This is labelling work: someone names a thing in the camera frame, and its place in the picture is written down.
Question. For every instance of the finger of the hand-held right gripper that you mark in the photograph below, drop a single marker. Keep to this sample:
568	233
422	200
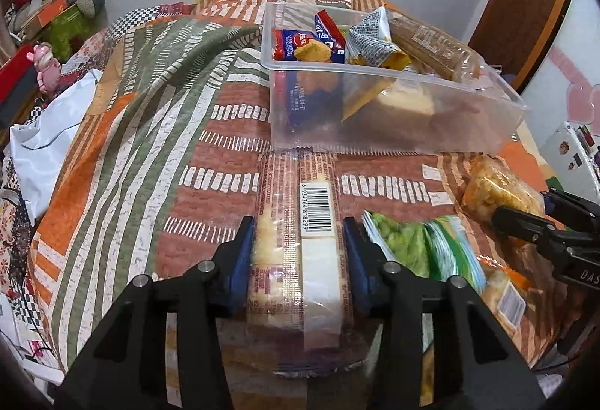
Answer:
525	225
572	210

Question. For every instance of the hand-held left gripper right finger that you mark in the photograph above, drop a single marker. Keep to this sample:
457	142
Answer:
356	255

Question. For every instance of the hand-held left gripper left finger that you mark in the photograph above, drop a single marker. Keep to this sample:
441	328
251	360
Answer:
239	250

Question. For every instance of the wide cracker packet white label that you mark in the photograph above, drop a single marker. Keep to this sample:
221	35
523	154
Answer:
314	250

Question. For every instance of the golden fried snack bag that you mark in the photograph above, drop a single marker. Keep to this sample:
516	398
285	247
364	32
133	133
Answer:
497	189

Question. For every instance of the clear plastic container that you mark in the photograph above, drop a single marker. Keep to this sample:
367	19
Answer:
468	128

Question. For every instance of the long brown cracker packet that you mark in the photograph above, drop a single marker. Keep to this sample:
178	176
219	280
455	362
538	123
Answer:
431	44

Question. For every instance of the blue snack bag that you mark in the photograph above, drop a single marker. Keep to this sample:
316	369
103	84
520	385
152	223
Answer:
304	49

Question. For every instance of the grey and yellow snack packet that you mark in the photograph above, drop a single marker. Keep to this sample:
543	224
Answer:
370	37

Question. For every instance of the green pea packet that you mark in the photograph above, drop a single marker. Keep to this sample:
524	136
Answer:
412	246

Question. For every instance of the clear biscuit packet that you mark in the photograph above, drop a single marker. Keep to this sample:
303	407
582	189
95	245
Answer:
504	302

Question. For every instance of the striped patchwork quilt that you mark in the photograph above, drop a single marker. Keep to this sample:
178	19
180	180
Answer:
187	133

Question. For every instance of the white wardrobe door with hearts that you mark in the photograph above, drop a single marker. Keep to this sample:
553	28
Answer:
562	77

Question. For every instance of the wooden door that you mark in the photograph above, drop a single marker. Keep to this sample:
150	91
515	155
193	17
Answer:
520	11

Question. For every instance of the white cloth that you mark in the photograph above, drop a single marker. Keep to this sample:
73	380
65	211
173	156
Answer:
51	133

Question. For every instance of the checkered patchwork blanket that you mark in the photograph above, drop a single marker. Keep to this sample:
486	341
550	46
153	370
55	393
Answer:
136	18

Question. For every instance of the pink toy figure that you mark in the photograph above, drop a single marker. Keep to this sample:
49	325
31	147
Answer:
47	67

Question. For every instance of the green box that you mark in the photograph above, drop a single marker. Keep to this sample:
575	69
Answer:
70	30

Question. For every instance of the red box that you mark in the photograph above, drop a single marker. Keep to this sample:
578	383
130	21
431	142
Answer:
16	72

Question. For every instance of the orange box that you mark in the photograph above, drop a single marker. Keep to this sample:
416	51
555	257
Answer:
54	11

